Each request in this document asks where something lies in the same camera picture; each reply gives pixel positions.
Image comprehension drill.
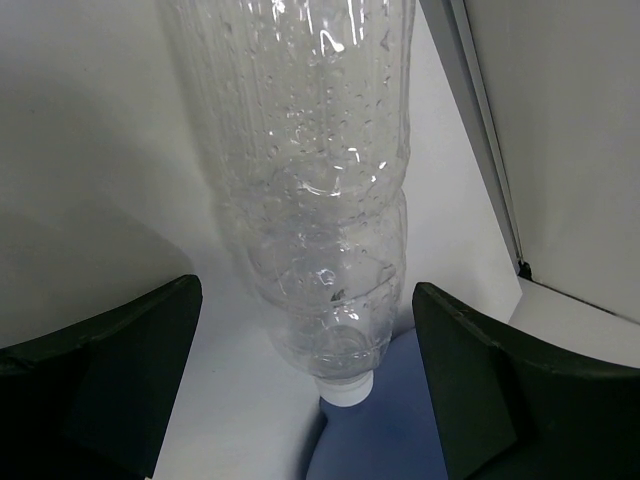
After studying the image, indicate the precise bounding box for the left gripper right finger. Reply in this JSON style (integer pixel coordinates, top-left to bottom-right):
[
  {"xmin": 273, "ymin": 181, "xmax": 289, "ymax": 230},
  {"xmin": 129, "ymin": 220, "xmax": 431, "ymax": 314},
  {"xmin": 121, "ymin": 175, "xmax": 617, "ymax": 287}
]
[{"xmin": 412, "ymin": 283, "xmax": 639, "ymax": 479}]

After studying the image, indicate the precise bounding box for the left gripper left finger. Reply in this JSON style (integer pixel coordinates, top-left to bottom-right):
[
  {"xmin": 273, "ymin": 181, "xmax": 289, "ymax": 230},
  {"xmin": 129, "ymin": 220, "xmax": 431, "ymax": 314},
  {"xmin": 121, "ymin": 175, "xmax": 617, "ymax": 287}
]
[{"xmin": 1, "ymin": 275, "xmax": 203, "ymax": 479}]

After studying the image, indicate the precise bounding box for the large clear plastic bottle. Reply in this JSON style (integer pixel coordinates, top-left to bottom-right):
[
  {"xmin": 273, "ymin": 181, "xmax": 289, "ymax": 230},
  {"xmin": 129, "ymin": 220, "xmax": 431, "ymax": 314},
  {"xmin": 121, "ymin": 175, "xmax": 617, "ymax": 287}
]
[{"xmin": 157, "ymin": 1, "xmax": 416, "ymax": 407}]

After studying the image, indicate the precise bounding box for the blue plastic bin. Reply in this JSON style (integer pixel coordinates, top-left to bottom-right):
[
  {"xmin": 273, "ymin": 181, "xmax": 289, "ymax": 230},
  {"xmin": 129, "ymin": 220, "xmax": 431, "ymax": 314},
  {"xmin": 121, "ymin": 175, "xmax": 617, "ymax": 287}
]
[{"xmin": 306, "ymin": 329, "xmax": 448, "ymax": 480}]

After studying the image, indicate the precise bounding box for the aluminium frame rail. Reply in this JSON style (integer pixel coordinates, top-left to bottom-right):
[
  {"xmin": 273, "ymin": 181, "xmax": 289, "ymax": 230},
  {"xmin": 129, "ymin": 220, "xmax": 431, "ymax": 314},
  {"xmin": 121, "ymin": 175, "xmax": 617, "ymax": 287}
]
[{"xmin": 435, "ymin": 1, "xmax": 532, "ymax": 280}]

